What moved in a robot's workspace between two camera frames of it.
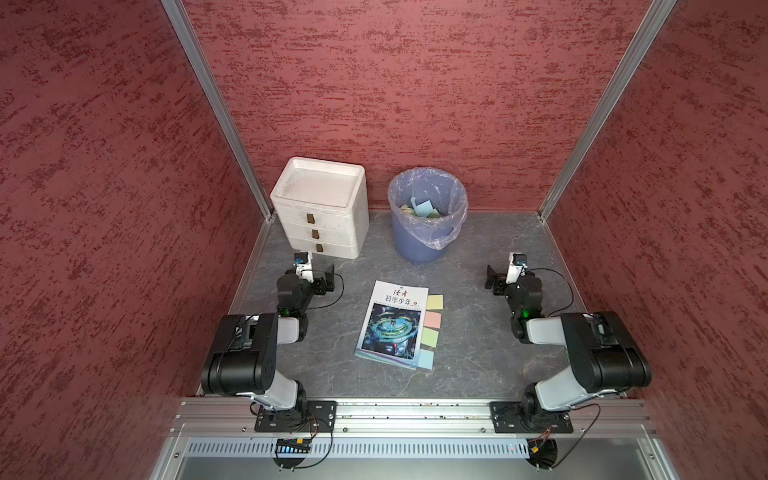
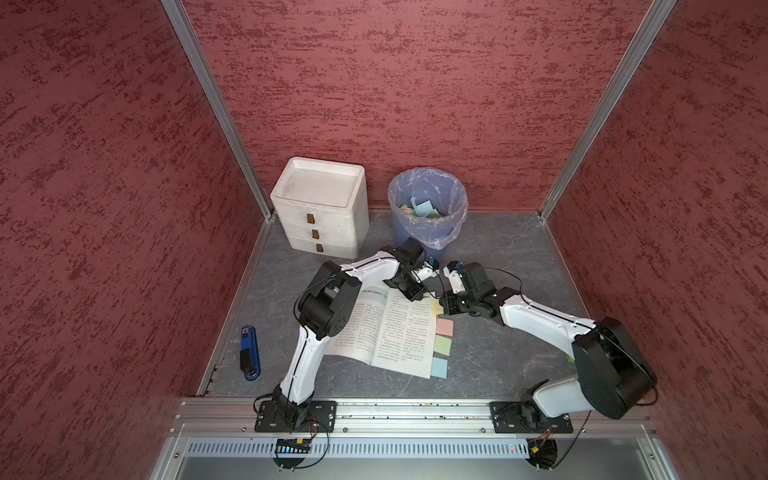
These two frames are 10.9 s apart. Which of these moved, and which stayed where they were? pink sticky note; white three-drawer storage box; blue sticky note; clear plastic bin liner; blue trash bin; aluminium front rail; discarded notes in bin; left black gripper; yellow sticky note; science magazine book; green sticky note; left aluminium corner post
Moved: green sticky note; left black gripper; pink sticky note; blue sticky note; science magazine book
Stayed: yellow sticky note; left aluminium corner post; white three-drawer storage box; clear plastic bin liner; discarded notes in bin; aluminium front rail; blue trash bin
